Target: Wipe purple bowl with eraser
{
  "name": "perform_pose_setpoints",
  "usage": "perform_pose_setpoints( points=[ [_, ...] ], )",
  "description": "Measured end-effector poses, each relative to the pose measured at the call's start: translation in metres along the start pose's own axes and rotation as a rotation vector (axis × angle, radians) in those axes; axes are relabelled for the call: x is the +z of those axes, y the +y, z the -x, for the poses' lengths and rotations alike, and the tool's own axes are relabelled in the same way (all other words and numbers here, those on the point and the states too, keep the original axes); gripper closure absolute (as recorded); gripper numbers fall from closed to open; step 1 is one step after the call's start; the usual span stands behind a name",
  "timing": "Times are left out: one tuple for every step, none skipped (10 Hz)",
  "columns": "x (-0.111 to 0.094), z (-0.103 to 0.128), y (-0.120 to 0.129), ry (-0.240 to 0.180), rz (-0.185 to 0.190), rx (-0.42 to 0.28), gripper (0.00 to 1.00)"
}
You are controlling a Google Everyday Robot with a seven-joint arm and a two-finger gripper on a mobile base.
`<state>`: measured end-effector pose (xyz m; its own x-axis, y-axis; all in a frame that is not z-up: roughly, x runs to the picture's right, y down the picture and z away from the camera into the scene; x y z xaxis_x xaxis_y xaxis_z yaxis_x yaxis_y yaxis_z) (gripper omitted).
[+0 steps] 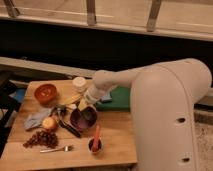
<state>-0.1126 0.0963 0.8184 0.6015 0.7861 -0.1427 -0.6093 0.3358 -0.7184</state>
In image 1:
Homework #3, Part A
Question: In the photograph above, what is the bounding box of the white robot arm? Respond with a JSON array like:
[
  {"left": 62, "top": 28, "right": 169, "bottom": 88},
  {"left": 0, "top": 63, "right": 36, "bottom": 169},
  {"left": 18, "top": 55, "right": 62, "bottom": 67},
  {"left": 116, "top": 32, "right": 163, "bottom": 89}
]
[{"left": 84, "top": 58, "right": 212, "bottom": 171}]

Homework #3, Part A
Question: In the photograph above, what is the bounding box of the purple bowl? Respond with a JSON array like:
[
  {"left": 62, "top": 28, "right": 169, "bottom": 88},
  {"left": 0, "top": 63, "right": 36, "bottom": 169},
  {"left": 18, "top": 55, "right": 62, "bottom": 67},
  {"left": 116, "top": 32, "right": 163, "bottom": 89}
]
[{"left": 70, "top": 107, "right": 97, "bottom": 132}]

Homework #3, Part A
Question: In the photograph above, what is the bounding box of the red orange bowl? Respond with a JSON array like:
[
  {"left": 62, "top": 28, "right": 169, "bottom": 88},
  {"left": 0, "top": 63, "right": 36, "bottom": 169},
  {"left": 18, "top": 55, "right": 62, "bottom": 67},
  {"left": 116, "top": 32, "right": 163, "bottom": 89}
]
[{"left": 34, "top": 84, "right": 57, "bottom": 105}]

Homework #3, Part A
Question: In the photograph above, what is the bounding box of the white lidded jar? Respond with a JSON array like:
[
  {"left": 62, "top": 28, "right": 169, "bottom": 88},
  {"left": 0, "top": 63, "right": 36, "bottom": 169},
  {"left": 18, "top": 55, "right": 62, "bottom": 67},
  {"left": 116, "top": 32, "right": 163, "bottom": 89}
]
[{"left": 72, "top": 77, "right": 87, "bottom": 93}]

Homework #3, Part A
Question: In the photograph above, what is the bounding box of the banana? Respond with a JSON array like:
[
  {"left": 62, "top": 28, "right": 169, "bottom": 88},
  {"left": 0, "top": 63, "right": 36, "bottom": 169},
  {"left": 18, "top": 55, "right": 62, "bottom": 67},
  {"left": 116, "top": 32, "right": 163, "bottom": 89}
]
[{"left": 60, "top": 94, "right": 82, "bottom": 105}]

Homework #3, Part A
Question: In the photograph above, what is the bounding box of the green cutting mat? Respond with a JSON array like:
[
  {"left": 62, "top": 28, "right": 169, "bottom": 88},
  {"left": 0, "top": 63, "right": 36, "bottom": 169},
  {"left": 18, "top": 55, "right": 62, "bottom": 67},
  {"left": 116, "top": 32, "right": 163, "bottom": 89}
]
[{"left": 95, "top": 87, "right": 130, "bottom": 111}]

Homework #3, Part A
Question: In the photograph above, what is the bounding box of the small cup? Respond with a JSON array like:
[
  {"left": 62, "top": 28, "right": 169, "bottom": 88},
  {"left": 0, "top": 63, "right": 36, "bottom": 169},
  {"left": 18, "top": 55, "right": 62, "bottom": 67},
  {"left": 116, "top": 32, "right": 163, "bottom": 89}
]
[{"left": 88, "top": 138, "right": 103, "bottom": 155}]

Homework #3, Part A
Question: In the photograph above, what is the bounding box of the apple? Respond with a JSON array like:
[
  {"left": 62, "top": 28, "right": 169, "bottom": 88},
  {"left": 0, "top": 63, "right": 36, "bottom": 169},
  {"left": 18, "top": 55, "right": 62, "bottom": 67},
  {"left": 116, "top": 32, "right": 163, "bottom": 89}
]
[{"left": 42, "top": 117, "right": 58, "bottom": 131}]

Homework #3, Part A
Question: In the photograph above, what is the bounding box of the bunch of dark grapes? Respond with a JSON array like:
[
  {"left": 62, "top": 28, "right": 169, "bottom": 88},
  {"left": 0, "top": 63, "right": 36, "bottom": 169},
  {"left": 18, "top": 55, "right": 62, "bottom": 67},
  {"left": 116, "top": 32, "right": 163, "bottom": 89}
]
[{"left": 23, "top": 131, "right": 58, "bottom": 148}]

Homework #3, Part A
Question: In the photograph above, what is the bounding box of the grey cloth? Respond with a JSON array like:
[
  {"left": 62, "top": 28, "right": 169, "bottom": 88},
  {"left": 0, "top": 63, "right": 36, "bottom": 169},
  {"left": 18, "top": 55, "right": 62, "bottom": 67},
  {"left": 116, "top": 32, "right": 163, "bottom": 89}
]
[{"left": 24, "top": 108, "right": 52, "bottom": 130}]

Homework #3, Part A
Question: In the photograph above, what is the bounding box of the black chair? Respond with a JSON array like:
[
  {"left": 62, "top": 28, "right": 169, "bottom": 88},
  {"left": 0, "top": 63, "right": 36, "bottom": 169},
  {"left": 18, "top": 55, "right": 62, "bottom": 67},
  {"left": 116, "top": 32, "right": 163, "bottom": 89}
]
[{"left": 0, "top": 71, "right": 21, "bottom": 157}]

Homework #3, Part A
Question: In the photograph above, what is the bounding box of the black handled tool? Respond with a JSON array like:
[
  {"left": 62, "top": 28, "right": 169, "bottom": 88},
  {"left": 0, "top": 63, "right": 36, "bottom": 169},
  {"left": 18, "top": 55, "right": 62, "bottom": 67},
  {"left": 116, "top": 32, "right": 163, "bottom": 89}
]
[{"left": 55, "top": 107, "right": 81, "bottom": 138}]

